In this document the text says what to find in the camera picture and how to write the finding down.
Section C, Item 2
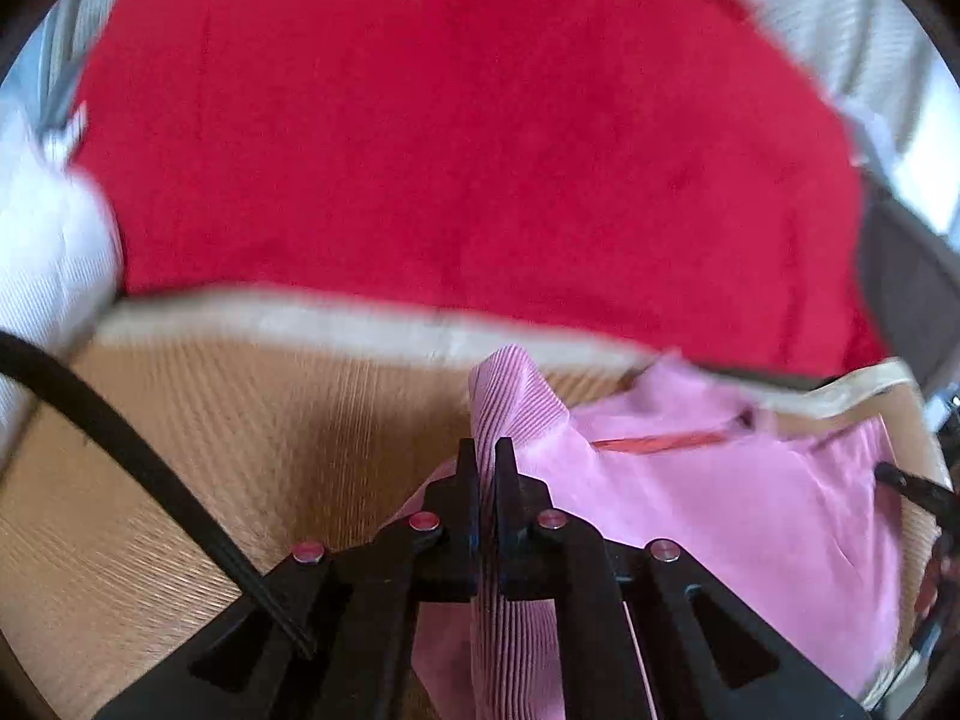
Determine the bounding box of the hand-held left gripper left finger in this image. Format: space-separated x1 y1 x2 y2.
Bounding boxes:
96 438 482 720

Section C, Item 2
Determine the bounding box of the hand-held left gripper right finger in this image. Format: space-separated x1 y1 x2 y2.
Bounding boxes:
496 436 872 720

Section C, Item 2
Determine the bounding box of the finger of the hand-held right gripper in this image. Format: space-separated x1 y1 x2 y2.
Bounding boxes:
874 462 960 520

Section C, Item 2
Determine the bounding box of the pink corduroy jacket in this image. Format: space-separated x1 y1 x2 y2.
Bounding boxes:
390 345 905 720

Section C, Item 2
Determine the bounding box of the woven rattan mat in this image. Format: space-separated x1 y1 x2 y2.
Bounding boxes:
0 289 947 720

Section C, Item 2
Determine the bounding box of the red blanket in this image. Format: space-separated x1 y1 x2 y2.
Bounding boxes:
71 0 890 382

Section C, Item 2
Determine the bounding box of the white quilted pillow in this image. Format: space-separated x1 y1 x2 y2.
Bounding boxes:
0 109 125 455

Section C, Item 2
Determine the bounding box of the grey bed frame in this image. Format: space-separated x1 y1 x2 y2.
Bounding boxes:
855 165 960 398

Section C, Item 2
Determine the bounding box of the black cable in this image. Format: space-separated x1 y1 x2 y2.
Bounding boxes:
0 331 320 661

